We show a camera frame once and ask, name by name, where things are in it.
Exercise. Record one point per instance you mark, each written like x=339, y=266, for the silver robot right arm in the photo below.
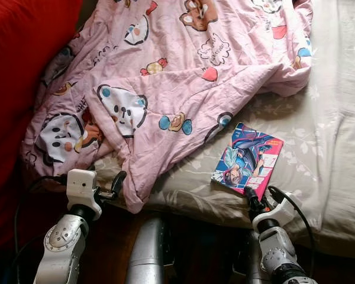
x=278, y=254

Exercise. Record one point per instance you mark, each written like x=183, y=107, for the large red cushion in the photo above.
x=18, y=71

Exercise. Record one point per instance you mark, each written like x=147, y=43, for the silver robot right leg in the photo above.
x=251, y=260

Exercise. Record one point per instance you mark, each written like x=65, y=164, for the colourful anime cover book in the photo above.
x=245, y=160

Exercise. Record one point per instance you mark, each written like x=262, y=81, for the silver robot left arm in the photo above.
x=62, y=242

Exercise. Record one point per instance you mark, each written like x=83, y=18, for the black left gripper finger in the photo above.
x=119, y=181

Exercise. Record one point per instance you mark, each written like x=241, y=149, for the pink cartoon-print blanket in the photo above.
x=165, y=71

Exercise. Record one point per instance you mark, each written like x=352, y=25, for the beige leaf-patterned bed sheet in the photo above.
x=325, y=118

